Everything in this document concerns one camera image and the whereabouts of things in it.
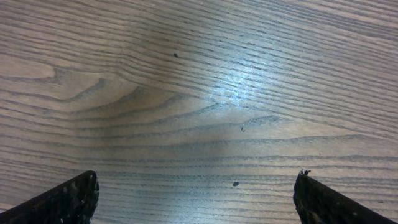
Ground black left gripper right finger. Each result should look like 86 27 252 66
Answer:
293 170 397 224

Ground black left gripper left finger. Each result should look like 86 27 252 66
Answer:
1 170 100 224

